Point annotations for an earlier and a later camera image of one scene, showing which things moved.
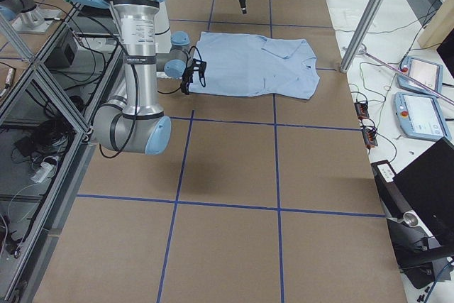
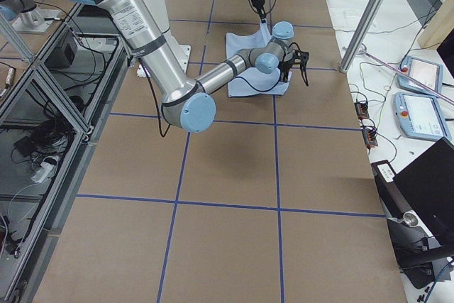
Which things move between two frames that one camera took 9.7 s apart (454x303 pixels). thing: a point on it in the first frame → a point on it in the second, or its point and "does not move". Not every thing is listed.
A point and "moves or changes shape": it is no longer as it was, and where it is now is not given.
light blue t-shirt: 255,64 moves or changes shape
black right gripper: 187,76 → 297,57
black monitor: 428,186 does not move
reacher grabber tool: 404,75 does not move
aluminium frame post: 369,18 does not move
